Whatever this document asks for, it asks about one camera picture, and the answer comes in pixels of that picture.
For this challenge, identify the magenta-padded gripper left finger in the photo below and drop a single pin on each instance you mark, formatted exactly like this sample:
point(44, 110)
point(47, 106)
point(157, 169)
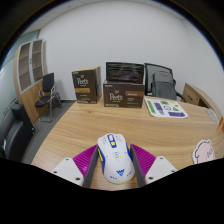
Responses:
point(68, 169)

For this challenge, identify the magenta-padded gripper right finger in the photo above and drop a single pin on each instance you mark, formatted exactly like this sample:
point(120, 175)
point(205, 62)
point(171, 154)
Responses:
point(160, 168)

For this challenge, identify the white computer mouse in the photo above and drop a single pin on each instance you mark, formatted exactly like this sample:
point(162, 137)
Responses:
point(115, 160)

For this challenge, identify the white sheet, green purple prints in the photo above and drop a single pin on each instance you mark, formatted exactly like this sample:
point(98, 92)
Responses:
point(165, 108)

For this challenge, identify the black armchair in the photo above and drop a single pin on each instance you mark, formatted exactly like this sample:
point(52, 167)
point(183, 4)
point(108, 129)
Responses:
point(15, 133)

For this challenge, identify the wide brown cardboard box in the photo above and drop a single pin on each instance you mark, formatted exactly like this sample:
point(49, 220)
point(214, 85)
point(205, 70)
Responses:
point(123, 96)

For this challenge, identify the wooden side desk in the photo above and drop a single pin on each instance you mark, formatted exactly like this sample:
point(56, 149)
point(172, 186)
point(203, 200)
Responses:
point(196, 95)

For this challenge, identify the wooden shelf cabinet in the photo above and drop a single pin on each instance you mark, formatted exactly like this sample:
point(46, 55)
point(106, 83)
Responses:
point(30, 96)

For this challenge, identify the grey backpack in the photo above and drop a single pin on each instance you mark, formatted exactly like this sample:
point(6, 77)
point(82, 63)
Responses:
point(163, 85)

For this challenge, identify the tall brown cardboard box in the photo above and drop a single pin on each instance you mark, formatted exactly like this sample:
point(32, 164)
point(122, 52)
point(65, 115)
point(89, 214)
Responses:
point(86, 85)

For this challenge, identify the black metal-legged chair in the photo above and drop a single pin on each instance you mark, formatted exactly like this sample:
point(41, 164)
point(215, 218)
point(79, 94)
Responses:
point(47, 83)

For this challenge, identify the black mesh office chair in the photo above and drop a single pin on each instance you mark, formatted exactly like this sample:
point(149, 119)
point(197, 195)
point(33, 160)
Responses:
point(149, 71)

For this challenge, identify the black box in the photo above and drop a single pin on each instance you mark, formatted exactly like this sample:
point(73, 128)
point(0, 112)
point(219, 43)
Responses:
point(125, 72)

